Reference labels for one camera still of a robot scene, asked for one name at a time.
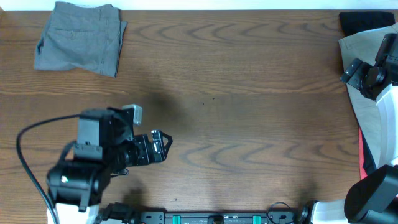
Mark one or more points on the red garment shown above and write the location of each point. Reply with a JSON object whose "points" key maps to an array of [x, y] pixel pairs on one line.
{"points": [[362, 169]]}

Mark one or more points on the black folded garment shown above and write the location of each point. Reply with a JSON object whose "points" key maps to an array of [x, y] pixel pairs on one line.
{"points": [[355, 22]]}

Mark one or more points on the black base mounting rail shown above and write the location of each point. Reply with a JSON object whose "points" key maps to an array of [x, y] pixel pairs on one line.
{"points": [[277, 216]]}

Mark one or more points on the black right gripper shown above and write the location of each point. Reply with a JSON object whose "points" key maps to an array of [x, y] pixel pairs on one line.
{"points": [[352, 73]]}

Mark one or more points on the grey shorts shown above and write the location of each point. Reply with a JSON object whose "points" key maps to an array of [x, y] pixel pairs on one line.
{"points": [[90, 38]]}

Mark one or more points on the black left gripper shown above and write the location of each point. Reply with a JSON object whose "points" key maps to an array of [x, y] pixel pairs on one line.
{"points": [[157, 146]]}

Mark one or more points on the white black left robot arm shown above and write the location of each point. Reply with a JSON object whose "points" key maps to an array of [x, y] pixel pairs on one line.
{"points": [[76, 186]]}

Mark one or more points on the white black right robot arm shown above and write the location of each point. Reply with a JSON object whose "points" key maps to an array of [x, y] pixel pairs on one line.
{"points": [[374, 198]]}

